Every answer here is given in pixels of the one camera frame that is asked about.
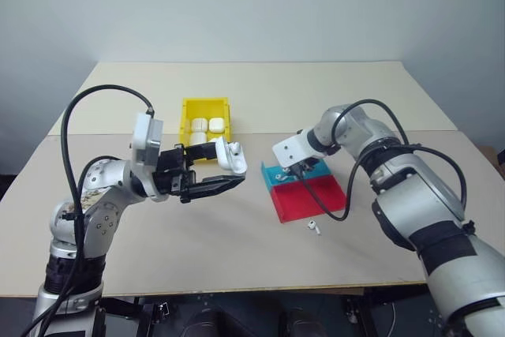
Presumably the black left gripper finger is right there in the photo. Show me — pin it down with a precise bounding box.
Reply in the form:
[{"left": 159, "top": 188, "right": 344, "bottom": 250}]
[
  {"left": 189, "top": 174, "right": 246, "bottom": 200},
  {"left": 185, "top": 141, "right": 220, "bottom": 164}
]

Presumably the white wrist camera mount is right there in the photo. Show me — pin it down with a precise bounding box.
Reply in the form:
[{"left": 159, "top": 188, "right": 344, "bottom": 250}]
[
  {"left": 271, "top": 129, "right": 316, "bottom": 168},
  {"left": 129, "top": 112, "right": 171, "bottom": 203}
]

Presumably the red plastic tray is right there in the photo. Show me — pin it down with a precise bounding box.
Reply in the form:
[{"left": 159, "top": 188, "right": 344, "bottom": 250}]
[{"left": 270, "top": 174, "right": 348, "bottom": 223}]

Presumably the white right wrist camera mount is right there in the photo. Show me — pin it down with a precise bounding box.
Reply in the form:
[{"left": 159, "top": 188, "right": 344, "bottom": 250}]
[{"left": 271, "top": 129, "right": 316, "bottom": 168}]

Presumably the yellow plastic bin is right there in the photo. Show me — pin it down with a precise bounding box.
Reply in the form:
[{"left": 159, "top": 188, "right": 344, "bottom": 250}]
[{"left": 179, "top": 96, "right": 234, "bottom": 167}]

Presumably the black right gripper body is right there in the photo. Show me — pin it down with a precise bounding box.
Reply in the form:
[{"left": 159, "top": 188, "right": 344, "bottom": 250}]
[{"left": 291, "top": 157, "right": 317, "bottom": 176}]

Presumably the black table frame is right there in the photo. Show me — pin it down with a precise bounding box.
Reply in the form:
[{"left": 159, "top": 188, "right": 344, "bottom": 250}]
[{"left": 96, "top": 284, "right": 439, "bottom": 337}]

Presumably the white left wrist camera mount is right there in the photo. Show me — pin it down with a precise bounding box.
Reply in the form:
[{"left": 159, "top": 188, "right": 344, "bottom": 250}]
[{"left": 129, "top": 112, "right": 171, "bottom": 203}]

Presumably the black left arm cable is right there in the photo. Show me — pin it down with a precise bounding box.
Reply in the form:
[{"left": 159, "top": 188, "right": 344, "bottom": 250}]
[{"left": 33, "top": 84, "right": 155, "bottom": 337}]

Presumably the blue plastic tray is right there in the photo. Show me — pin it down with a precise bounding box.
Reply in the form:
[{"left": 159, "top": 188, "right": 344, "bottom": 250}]
[{"left": 260, "top": 157, "right": 335, "bottom": 192}]

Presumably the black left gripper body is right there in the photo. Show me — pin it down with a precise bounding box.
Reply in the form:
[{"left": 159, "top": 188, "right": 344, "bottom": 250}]
[{"left": 153, "top": 146, "right": 198, "bottom": 204}]

